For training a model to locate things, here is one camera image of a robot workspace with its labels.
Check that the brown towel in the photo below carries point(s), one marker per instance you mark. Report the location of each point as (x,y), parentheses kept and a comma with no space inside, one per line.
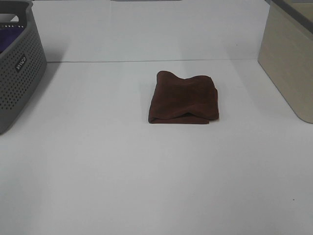
(176,100)

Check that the grey perforated laundry basket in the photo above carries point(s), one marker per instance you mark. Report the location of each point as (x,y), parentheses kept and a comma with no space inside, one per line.
(22,61)

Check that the purple cloth in basket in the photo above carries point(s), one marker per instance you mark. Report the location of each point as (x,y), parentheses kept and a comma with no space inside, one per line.
(7,36)

